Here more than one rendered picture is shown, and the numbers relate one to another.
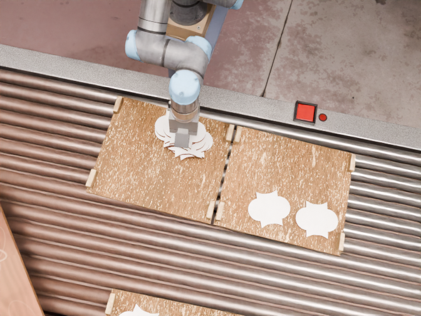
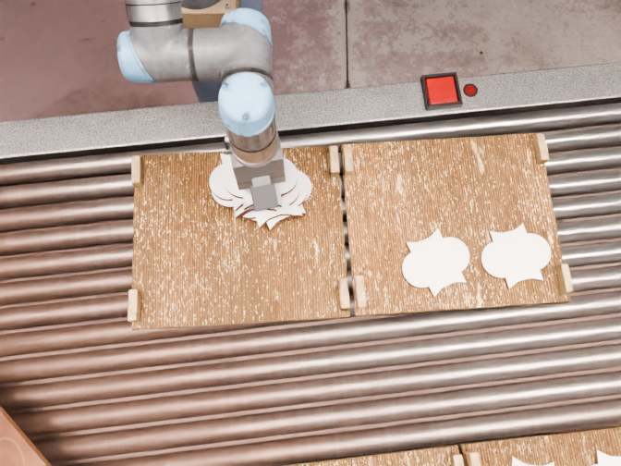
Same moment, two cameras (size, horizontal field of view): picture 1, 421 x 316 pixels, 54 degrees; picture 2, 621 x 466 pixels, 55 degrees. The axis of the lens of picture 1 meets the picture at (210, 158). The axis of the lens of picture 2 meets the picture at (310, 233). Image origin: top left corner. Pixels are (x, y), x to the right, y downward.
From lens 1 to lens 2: 0.22 m
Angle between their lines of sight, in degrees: 4
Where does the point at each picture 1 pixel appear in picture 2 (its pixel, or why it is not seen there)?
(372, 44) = not seen: outside the picture
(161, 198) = (259, 300)
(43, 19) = not seen: outside the picture
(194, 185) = (304, 263)
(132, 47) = (132, 62)
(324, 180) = (506, 190)
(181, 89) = (244, 108)
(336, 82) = (449, 37)
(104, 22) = (71, 52)
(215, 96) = (289, 109)
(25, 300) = not seen: outside the picture
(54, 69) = (12, 144)
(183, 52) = (225, 44)
